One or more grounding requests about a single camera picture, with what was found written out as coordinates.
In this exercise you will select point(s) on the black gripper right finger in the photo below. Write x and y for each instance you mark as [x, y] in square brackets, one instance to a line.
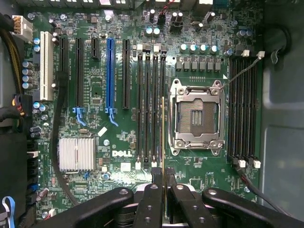
[187, 209]

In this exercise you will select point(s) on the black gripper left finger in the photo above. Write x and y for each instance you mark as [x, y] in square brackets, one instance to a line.
[147, 209]

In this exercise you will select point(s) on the black RAM slot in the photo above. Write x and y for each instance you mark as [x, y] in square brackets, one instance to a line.
[239, 107]
[253, 107]
[246, 107]
[139, 107]
[163, 71]
[232, 107]
[155, 107]
[148, 107]

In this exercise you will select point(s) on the green Dell motherboard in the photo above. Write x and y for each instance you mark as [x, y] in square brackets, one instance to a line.
[197, 171]

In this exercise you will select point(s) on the silver finned heatsink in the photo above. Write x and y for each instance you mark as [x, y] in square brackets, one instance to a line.
[77, 154]

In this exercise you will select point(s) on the silver CPU socket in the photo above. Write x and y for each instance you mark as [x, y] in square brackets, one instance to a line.
[197, 118]

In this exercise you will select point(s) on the open PC case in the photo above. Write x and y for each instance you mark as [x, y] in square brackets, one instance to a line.
[282, 118]

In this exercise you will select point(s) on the long black expansion slot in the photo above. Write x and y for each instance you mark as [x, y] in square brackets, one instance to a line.
[126, 71]
[64, 52]

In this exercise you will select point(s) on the black plastic shroud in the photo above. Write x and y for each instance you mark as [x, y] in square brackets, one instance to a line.
[12, 166]

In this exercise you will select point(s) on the blue expansion slot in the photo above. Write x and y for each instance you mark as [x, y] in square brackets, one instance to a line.
[110, 71]

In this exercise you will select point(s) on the thin metal locking lever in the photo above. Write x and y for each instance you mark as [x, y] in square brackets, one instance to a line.
[240, 73]

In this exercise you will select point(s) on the black power connector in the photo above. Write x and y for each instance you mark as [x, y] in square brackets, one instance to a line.
[26, 107]

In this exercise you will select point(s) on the short black expansion slot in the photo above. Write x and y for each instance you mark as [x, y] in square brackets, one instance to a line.
[95, 47]

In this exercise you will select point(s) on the white expansion slot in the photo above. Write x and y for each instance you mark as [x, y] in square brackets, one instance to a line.
[46, 66]

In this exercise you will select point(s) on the silver power supply unit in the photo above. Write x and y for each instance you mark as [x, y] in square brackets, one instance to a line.
[3, 71]

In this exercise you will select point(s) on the white power connector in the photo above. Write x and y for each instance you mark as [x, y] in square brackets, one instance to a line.
[23, 28]

